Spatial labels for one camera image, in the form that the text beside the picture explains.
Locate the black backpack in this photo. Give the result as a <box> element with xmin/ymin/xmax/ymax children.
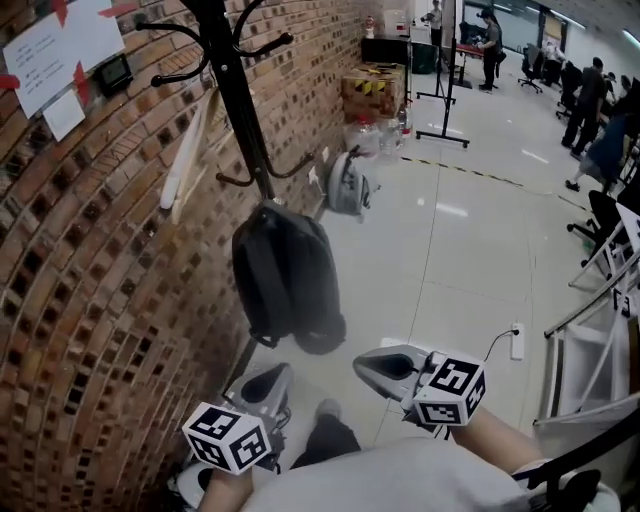
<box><xmin>231</xmin><ymin>199</ymin><xmax>347</xmax><ymax>357</ymax></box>

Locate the black power strip cable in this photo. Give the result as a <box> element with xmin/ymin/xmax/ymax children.
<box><xmin>483</xmin><ymin>328</ymin><xmax>516</xmax><ymax>362</ymax></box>

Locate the small clear water jug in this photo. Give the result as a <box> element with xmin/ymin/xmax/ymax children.
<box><xmin>378</xmin><ymin>118</ymin><xmax>404</xmax><ymax>154</ymax></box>

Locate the large clear water jug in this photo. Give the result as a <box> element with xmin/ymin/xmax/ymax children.
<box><xmin>344</xmin><ymin>116</ymin><xmax>382</xmax><ymax>160</ymax></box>

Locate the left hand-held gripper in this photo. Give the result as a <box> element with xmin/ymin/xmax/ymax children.
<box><xmin>182</xmin><ymin>362</ymin><xmax>296</xmax><ymax>474</ymax></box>

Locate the dark green bin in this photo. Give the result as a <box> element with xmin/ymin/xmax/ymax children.
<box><xmin>410</xmin><ymin>41</ymin><xmax>439</xmax><ymax>76</ymax></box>

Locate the black wall control panel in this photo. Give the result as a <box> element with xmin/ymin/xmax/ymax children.
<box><xmin>94</xmin><ymin>53</ymin><xmax>135</xmax><ymax>99</ymax></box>

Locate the cardboard box with striped tape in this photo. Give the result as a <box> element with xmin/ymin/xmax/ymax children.
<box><xmin>341</xmin><ymin>63</ymin><xmax>407</xmax><ymax>127</ymax></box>

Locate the white power strip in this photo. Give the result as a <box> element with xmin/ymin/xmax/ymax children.
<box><xmin>509</xmin><ymin>322</ymin><xmax>526</xmax><ymax>361</ymax></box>

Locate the person's white shirt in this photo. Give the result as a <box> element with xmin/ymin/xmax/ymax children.
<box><xmin>239</xmin><ymin>437</ymin><xmax>621</xmax><ymax>512</ymax></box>

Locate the white metal frame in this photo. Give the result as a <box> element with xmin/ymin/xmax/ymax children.
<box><xmin>531</xmin><ymin>201</ymin><xmax>640</xmax><ymax>427</ymax></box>

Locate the large white paper sheet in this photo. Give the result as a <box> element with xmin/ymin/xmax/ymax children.
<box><xmin>2</xmin><ymin>0</ymin><xmax>126</xmax><ymax>120</ymax></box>

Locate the black rolling stand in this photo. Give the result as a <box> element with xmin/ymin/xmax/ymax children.
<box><xmin>414</xmin><ymin>0</ymin><xmax>472</xmax><ymax>150</ymax></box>

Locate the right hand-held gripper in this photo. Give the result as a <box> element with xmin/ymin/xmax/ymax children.
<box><xmin>352</xmin><ymin>344</ymin><xmax>487</xmax><ymax>428</ymax></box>

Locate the small white paper sheet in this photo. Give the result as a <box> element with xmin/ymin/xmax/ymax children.
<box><xmin>42</xmin><ymin>89</ymin><xmax>87</xmax><ymax>143</ymax></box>

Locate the black monitor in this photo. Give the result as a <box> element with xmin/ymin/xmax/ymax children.
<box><xmin>360</xmin><ymin>36</ymin><xmax>412</xmax><ymax>67</ymax></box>

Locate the yellow black floor tape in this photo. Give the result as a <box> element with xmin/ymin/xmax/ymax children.
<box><xmin>399</xmin><ymin>155</ymin><xmax>592</xmax><ymax>212</ymax></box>

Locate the black coat rack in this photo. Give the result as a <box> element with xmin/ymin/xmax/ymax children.
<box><xmin>135</xmin><ymin>0</ymin><xmax>316</xmax><ymax>397</ymax></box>

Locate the person's left forearm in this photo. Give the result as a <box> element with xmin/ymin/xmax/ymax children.
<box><xmin>202</xmin><ymin>464</ymin><xmax>262</xmax><ymax>512</ymax></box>

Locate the person's white shoe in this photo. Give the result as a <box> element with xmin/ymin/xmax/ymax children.
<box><xmin>176</xmin><ymin>460</ymin><xmax>217</xmax><ymax>510</ymax></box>

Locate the black office chair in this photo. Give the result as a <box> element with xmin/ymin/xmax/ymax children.
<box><xmin>516</xmin><ymin>43</ymin><xmax>547</xmax><ymax>95</ymax></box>
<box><xmin>566</xmin><ymin>188</ymin><xmax>640</xmax><ymax>267</ymax></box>

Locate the person's right forearm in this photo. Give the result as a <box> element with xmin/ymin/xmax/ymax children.
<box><xmin>449</xmin><ymin>408</ymin><xmax>545</xmax><ymax>475</ymax></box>

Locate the clear plastic bottle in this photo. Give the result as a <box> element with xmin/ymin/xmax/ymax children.
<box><xmin>397</xmin><ymin>103</ymin><xmax>415</xmax><ymax>142</ymax></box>

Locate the person's black trouser leg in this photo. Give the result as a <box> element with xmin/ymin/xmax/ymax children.
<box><xmin>289</xmin><ymin>413</ymin><xmax>362</xmax><ymax>471</ymax></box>

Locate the person's grey shoe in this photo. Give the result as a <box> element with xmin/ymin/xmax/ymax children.
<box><xmin>315</xmin><ymin>398</ymin><xmax>344</xmax><ymax>421</ymax></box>

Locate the black strap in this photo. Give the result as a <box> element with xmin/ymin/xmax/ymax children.
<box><xmin>512</xmin><ymin>438</ymin><xmax>602</xmax><ymax>512</ymax></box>

